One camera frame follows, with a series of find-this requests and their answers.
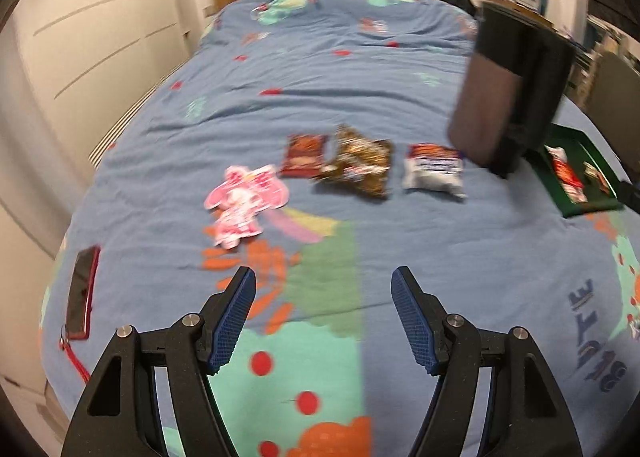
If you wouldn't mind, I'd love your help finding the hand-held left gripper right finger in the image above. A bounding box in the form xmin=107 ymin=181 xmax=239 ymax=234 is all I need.
xmin=391 ymin=266 xmax=583 ymax=457

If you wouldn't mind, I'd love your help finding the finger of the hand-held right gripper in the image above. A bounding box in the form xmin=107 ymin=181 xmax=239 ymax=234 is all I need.
xmin=620 ymin=180 xmax=640 ymax=214

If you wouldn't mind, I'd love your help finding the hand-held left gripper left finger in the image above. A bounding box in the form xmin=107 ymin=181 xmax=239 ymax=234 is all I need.
xmin=61 ymin=266 xmax=257 ymax=457

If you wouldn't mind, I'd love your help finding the small beige snack packet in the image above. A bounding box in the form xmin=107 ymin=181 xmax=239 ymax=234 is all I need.
xmin=584 ymin=162 xmax=616 ymax=195

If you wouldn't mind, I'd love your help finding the long red snack packet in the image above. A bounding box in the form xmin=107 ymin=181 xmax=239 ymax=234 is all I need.
xmin=547 ymin=146 xmax=588 ymax=204

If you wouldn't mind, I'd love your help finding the green tray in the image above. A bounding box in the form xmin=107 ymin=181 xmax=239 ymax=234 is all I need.
xmin=532 ymin=126 xmax=625 ymax=218

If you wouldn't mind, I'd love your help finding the pink cartoon character packet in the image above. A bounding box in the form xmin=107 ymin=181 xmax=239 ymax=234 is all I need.
xmin=205 ymin=164 xmax=292 ymax=250

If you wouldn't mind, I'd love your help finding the white snack packet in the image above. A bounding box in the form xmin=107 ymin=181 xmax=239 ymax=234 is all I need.
xmin=402 ymin=143 xmax=468 ymax=199

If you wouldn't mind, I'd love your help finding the brown snack packet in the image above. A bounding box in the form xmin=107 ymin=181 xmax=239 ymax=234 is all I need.
xmin=312 ymin=124 xmax=393 ymax=200

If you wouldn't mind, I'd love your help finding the dark red snack packet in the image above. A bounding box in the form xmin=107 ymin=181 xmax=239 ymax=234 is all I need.
xmin=280 ymin=133 xmax=329 ymax=179

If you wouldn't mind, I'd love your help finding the grey chair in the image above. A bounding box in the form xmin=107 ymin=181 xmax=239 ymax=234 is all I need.
xmin=585 ymin=51 xmax=640 ymax=138

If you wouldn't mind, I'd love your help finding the red phone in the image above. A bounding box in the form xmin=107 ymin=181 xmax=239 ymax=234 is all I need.
xmin=65 ymin=245 xmax=102 ymax=340

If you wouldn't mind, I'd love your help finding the black brown suitcase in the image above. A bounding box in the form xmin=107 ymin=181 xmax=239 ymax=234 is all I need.
xmin=446 ymin=0 xmax=576 ymax=179

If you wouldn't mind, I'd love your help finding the white wardrobe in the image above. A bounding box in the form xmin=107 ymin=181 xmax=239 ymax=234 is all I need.
xmin=0 ymin=0 xmax=202 ymax=388

